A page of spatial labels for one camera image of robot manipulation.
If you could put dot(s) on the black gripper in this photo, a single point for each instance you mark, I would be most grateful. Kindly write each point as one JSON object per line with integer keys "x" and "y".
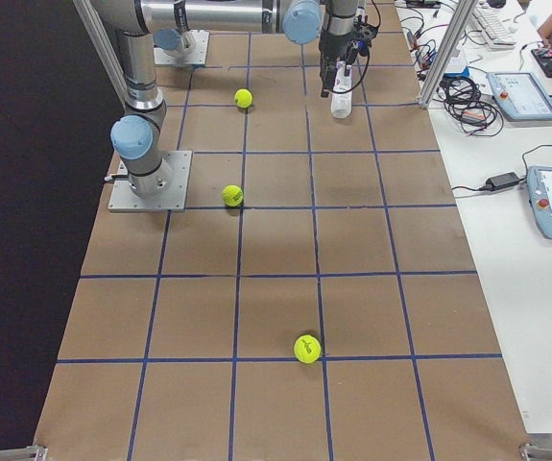
{"x": 329, "y": 45}

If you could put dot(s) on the clear Wilson tennis ball can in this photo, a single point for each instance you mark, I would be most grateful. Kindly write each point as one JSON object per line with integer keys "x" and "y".
{"x": 341, "y": 97}

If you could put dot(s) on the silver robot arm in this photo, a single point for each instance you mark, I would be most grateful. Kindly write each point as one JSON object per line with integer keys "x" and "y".
{"x": 300, "y": 21}
{"x": 125, "y": 34}

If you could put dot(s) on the yellow tennis ball centre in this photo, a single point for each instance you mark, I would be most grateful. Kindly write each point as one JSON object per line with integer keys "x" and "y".
{"x": 243, "y": 98}

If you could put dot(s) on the yellow tennis ball near base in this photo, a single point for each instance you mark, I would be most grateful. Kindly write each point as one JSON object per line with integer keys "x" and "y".
{"x": 232, "y": 195}

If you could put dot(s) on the yellow tennis ball far right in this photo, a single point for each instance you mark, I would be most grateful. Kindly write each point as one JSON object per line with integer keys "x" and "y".
{"x": 307, "y": 349}

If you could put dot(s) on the white keyboard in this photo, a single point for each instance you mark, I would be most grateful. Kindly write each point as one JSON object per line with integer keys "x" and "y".
{"x": 493, "y": 31}

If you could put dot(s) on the far teach pendant tablet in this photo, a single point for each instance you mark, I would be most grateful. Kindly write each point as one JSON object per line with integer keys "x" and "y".
{"x": 520, "y": 96}

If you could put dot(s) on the black power adapter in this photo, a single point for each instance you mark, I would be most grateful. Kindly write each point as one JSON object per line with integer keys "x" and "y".
{"x": 501, "y": 181}

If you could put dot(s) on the brown paper table cover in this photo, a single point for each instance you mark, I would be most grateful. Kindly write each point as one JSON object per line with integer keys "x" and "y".
{"x": 180, "y": 339}

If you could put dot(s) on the aluminium frame post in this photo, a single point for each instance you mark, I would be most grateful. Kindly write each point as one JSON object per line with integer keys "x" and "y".
{"x": 457, "y": 24}

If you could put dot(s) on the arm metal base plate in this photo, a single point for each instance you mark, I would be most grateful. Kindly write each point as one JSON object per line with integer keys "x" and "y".
{"x": 175, "y": 49}
{"x": 165, "y": 189}

